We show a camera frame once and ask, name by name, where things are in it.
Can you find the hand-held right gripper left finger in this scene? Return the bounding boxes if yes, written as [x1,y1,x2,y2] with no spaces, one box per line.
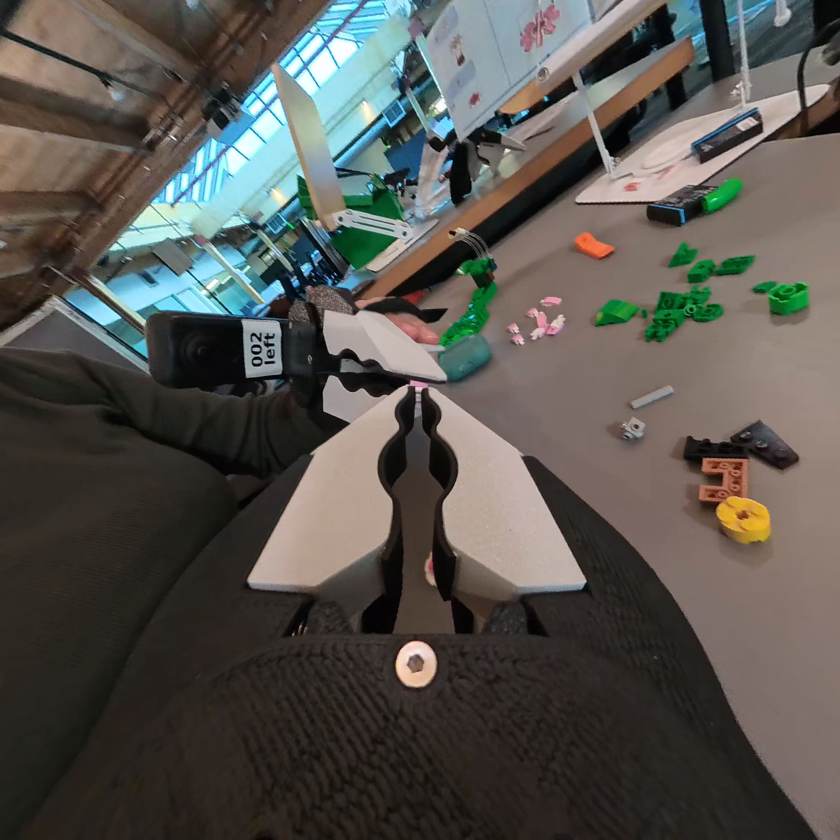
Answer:
[247,386,413,634]

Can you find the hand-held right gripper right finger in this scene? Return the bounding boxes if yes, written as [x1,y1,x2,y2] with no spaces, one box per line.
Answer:
[420,387,587,634]

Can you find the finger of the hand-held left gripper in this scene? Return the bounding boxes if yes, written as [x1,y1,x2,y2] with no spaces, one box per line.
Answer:
[322,379,379,425]
[323,310,448,385]

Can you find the tilted panel on white arm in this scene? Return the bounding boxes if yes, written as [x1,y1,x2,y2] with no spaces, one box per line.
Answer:
[271,62,416,244]

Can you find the wood-edged side desk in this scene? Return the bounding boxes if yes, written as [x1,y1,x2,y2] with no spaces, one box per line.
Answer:
[367,36,698,299]

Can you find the grey desk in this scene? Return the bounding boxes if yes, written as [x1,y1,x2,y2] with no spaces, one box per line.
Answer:
[282,134,840,840]

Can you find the person's left hand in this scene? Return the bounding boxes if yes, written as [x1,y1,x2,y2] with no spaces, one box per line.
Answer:
[387,314,441,347]

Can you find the teal case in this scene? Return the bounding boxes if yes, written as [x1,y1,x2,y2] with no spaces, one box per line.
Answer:
[437,335,493,380]

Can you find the bright green object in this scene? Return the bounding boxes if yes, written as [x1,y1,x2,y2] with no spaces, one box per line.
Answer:
[438,257,500,347]

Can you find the large green board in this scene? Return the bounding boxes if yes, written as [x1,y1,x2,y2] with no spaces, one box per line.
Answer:
[297,172,409,271]

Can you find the black device on stand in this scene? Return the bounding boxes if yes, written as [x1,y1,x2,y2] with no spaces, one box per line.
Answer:
[420,125,527,214]

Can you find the black studded plate brick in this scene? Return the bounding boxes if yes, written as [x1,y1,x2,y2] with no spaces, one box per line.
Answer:
[682,434,750,462]

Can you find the person's torso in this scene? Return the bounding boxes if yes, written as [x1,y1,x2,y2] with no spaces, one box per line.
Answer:
[0,420,309,840]

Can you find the yellow round brick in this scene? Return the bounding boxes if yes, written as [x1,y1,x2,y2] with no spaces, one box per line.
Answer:
[715,497,772,544]

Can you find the group of green toy bricks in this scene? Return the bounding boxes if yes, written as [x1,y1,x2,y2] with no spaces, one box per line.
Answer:
[594,241,811,343]

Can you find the dark brown wedge brick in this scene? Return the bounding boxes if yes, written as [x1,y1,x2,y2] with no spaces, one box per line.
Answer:
[730,420,800,469]

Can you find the open flower instruction booklet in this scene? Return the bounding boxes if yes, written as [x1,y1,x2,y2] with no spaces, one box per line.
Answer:
[427,0,595,135]

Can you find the small black box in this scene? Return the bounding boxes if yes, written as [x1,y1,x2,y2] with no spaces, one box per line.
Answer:
[691,108,764,165]
[646,185,718,227]

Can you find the green round toy piece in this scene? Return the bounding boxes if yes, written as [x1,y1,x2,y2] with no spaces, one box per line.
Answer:
[700,178,744,215]

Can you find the orange bracket brick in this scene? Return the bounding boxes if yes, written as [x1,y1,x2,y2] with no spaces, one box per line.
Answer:
[697,457,750,506]

